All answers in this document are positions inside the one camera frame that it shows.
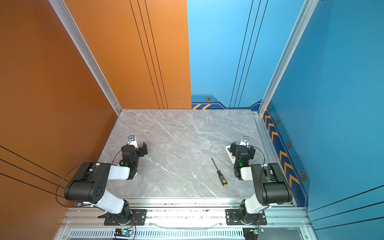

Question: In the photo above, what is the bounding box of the white remote control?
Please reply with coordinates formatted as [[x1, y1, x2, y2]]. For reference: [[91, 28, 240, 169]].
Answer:
[[225, 146, 236, 165]]

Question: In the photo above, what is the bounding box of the black yellow screwdriver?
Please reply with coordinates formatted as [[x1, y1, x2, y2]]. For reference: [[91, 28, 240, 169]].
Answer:
[[211, 158, 227, 186]]

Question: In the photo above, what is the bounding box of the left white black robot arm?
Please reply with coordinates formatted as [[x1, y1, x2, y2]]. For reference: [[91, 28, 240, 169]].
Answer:
[[64, 143, 148, 226]]

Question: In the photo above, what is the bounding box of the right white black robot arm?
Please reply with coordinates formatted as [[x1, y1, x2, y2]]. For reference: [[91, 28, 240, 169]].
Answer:
[[226, 142, 293, 225]]

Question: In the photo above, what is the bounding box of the left green circuit board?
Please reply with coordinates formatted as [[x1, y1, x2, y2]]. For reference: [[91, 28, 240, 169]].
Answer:
[[113, 228, 135, 240]]

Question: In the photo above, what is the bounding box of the right small circuit board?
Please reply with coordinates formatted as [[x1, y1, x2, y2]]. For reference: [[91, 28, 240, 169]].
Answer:
[[250, 226, 265, 236]]

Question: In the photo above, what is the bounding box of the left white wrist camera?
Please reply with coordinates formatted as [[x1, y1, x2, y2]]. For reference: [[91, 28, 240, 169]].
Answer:
[[128, 135, 139, 149]]

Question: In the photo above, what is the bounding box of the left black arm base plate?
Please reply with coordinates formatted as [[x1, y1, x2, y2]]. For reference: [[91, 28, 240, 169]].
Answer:
[[104, 209, 147, 227]]

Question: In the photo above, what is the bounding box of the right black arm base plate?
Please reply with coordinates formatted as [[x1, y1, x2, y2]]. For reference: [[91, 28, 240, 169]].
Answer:
[[225, 209, 268, 226]]

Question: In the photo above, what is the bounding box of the aluminium front rail frame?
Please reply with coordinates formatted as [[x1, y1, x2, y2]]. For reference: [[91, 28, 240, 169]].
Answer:
[[56, 198, 316, 240]]

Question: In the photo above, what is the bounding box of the right aluminium corner post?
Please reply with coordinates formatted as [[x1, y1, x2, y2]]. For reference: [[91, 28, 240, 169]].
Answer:
[[258, 0, 319, 117]]

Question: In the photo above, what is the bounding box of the aluminium corner post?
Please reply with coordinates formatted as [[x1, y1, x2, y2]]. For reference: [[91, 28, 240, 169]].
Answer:
[[49, 0, 122, 116], [258, 0, 319, 117]]

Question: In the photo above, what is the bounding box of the left aluminium corner post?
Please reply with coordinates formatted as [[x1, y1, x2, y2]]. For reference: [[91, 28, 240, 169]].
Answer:
[[49, 0, 122, 116]]

